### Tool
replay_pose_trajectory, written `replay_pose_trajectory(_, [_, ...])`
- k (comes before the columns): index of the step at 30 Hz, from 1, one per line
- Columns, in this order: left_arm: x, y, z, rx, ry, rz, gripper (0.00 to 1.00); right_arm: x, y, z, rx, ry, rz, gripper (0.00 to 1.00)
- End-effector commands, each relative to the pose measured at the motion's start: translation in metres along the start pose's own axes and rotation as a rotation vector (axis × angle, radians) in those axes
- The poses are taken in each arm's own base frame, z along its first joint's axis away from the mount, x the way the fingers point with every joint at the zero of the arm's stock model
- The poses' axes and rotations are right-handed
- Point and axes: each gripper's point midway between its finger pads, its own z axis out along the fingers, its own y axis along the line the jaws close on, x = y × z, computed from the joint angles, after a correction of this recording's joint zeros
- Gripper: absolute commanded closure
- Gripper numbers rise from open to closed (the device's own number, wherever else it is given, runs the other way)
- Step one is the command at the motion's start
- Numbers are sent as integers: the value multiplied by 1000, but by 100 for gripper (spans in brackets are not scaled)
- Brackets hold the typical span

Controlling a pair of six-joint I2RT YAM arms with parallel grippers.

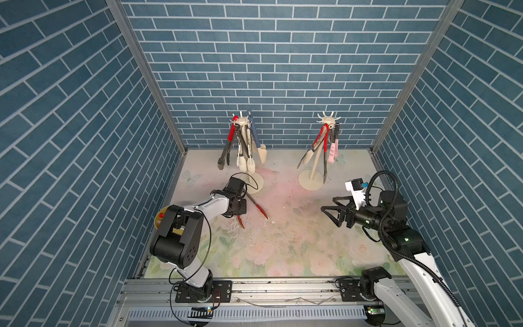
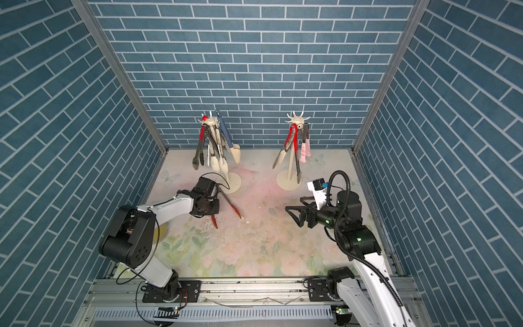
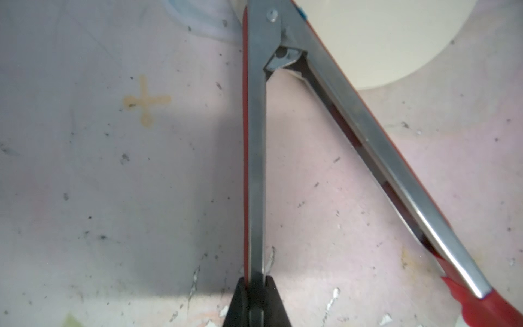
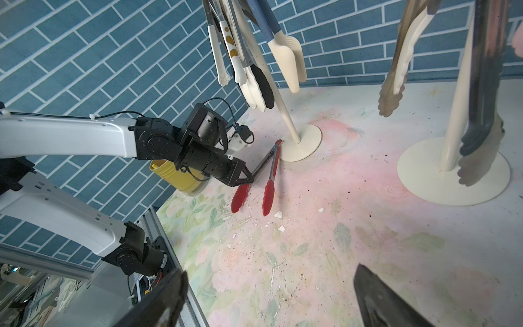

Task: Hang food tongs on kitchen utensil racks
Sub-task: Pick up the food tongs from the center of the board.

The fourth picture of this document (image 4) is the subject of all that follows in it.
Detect pink cat paw tongs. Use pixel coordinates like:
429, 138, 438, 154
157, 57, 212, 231
512, 22, 523, 58

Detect blue wooden tip tongs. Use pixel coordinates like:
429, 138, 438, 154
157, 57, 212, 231
247, 0, 307, 94

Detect cream utensil rack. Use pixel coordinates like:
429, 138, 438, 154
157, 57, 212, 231
232, 1, 322, 162
397, 27, 511, 206

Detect cream silicone steel tongs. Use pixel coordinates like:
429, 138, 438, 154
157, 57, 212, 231
227, 1, 266, 112

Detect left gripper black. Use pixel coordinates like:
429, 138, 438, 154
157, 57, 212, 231
179, 103, 253, 187

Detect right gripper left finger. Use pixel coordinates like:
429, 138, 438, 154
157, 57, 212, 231
114, 270, 189, 327

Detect cream utensil rack right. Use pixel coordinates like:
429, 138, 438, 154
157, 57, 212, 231
397, 27, 511, 206

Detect yellow bowl with items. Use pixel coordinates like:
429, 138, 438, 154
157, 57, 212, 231
149, 159, 208, 196

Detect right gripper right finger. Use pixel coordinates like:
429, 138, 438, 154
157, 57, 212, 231
354, 264, 433, 327

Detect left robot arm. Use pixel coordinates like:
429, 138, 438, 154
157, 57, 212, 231
1, 155, 180, 270

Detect cream utensil rack left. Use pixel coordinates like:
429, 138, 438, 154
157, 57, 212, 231
232, 1, 322, 162

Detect steel tongs red handles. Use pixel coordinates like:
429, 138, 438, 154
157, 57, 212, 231
377, 0, 512, 187

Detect black silicone tongs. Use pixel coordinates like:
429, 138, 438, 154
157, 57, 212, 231
238, 0, 275, 109

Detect red tip grey tongs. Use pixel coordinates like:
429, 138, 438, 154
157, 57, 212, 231
231, 139, 283, 217

